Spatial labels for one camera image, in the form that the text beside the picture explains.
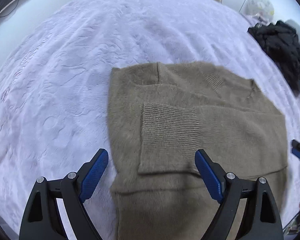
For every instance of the brown knit sweater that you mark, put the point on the brown knit sweater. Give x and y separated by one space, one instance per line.
159 115

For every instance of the black clothes pile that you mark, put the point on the black clothes pile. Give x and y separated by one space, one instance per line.
281 43

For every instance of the white patterned round pillow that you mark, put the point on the white patterned round pillow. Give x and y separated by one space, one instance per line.
263 9

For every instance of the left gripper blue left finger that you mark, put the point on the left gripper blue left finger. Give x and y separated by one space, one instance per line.
41 218

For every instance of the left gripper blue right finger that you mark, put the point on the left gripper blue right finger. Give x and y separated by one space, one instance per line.
261 218

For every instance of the lavender embossed bed blanket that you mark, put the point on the lavender embossed bed blanket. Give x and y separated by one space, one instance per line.
54 89

